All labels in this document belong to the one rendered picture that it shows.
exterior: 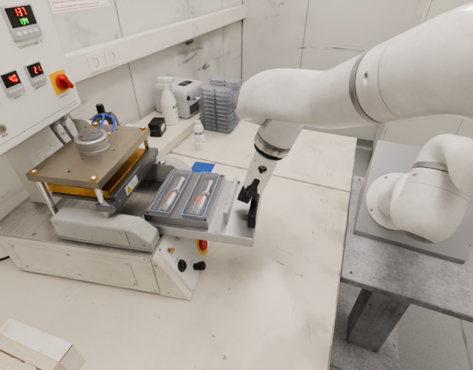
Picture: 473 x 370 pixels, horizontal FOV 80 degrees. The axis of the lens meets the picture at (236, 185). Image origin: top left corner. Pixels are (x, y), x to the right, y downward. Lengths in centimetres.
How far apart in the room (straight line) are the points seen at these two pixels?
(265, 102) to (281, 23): 251
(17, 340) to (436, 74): 86
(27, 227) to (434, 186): 97
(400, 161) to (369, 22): 192
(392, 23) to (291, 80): 244
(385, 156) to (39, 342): 110
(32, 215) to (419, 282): 112
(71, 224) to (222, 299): 43
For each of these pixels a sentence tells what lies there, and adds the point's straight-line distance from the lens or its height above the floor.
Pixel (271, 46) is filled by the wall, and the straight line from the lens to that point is 303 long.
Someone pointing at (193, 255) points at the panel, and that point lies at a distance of 87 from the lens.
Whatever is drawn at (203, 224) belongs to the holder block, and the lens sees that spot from 70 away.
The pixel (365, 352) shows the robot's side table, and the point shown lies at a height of 1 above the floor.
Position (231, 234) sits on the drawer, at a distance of 69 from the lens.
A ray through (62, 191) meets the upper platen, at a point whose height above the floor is 104.
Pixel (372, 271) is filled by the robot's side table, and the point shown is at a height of 75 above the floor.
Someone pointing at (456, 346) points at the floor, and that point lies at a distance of 194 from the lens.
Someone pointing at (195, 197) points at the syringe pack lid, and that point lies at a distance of 75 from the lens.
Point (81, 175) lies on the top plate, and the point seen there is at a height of 111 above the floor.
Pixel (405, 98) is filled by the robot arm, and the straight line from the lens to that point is 32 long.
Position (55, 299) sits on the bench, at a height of 75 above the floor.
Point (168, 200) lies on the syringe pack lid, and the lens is 75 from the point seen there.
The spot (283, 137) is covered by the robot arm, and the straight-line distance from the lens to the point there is 59.
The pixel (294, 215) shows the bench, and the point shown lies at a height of 75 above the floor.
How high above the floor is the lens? 148
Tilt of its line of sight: 37 degrees down
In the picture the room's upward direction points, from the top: straight up
